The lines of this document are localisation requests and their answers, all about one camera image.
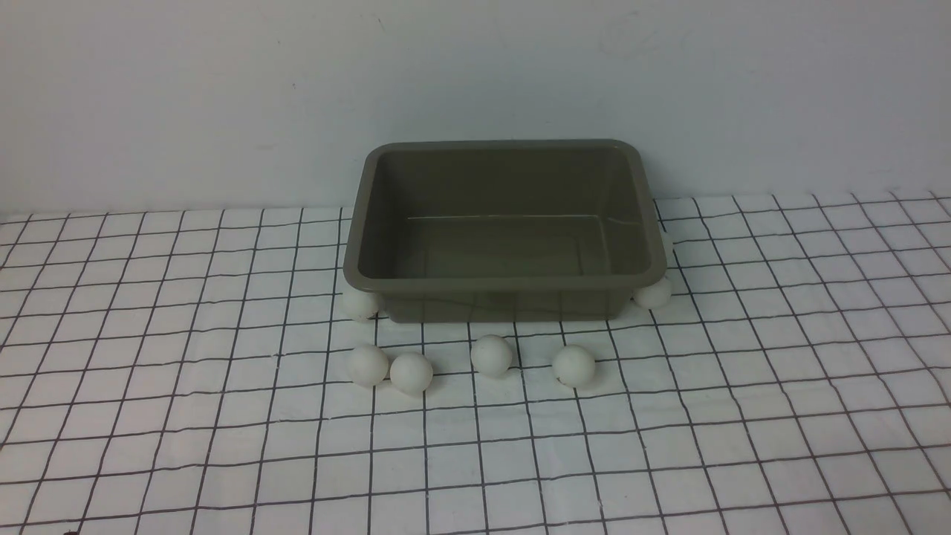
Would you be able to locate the white grid-pattern tablecloth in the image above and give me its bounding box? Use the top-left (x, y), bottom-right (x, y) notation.
top-left (1, 192), bottom-right (950, 534)

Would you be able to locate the white ball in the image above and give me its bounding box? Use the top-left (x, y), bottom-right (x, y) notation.
top-left (339, 288), bottom-right (383, 322)
top-left (632, 276), bottom-right (672, 309)
top-left (345, 343), bottom-right (390, 387)
top-left (471, 335), bottom-right (514, 378)
top-left (389, 352), bottom-right (434, 396)
top-left (661, 230), bottom-right (675, 258)
top-left (551, 345), bottom-right (597, 389)

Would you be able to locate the olive green plastic bin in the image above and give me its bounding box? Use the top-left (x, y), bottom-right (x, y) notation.
top-left (343, 139), bottom-right (668, 324)

